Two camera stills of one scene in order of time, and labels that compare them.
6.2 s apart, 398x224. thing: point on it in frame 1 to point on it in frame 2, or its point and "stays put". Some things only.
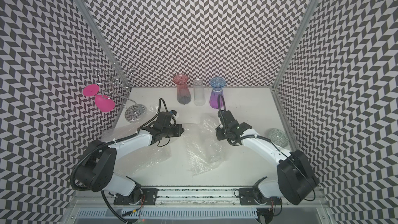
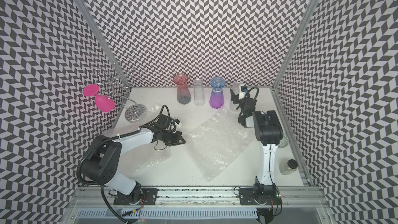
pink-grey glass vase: [183, 95] stays put
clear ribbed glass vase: [198, 92] stays put
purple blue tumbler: [217, 84] stays put
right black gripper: [220, 137] to [235, 97]
